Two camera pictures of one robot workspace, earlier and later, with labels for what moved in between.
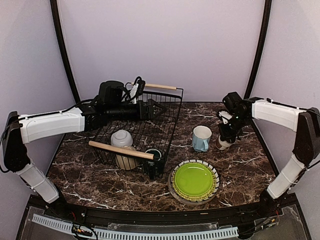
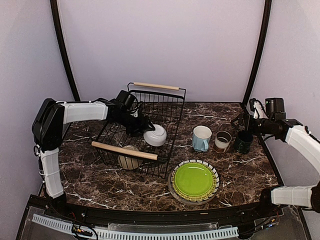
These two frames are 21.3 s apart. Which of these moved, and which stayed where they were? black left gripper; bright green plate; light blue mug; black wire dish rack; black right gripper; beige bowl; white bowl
Moved: white bowl; black left gripper; black right gripper
Stayed: black wire dish rack; bright green plate; light blue mug; beige bowl
